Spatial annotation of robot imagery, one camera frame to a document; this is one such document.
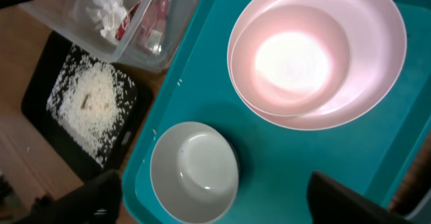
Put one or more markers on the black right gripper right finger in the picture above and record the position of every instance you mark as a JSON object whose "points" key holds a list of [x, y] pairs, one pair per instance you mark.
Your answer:
{"points": [[330, 202]]}

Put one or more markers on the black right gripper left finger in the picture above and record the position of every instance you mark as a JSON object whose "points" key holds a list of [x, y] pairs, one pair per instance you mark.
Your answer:
{"points": [[97, 201]]}

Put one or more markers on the white napkin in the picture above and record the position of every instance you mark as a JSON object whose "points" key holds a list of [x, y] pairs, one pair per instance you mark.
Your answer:
{"points": [[108, 15]]}

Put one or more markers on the white bowl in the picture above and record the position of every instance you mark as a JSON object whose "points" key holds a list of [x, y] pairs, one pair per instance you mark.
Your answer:
{"points": [[194, 173]]}

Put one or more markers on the red snack wrapper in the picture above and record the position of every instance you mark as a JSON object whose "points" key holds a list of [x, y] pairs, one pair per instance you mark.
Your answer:
{"points": [[152, 28]]}

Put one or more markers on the clear plastic waste bin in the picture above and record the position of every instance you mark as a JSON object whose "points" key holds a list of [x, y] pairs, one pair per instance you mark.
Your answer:
{"points": [[70, 19]]}

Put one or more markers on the teal plastic tray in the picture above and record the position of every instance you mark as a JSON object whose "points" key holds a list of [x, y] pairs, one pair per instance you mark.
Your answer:
{"points": [[370, 155]]}

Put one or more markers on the black plastic tray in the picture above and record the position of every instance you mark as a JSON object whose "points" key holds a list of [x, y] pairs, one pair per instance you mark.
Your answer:
{"points": [[56, 50]]}

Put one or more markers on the grey plastic dish rack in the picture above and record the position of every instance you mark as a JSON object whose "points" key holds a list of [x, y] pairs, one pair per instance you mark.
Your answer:
{"points": [[422, 212]]}

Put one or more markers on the pile of white rice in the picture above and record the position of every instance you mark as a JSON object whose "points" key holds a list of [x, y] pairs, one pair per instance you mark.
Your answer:
{"points": [[91, 101]]}

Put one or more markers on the white pink-rimmed plate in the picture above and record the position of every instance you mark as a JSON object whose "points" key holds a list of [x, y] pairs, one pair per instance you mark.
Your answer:
{"points": [[316, 64]]}

